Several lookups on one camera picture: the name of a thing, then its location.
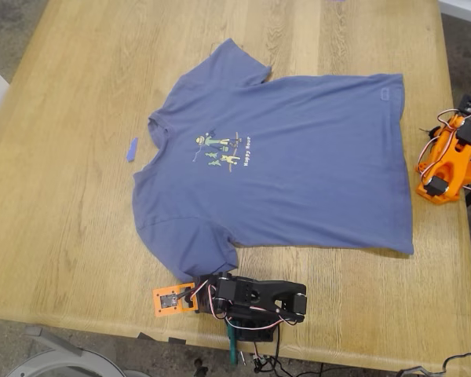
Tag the green table clamp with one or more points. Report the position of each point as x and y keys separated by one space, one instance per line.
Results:
x=232 y=345

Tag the grey round stool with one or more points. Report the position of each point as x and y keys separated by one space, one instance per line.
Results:
x=43 y=363

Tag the short blue tape piece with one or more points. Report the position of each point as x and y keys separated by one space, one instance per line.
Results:
x=132 y=150

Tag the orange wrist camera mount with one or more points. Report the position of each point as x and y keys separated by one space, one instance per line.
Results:
x=161 y=310

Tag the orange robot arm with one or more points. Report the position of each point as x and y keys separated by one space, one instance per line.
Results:
x=451 y=165

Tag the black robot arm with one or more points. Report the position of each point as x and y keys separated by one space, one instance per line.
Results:
x=282 y=292

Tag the white furniture edge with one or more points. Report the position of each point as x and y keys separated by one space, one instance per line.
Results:
x=467 y=9

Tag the blue printed T-shirt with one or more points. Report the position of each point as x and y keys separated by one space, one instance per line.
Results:
x=278 y=176

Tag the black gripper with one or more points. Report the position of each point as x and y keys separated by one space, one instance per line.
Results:
x=209 y=285

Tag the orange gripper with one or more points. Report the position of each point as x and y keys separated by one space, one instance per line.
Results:
x=458 y=122

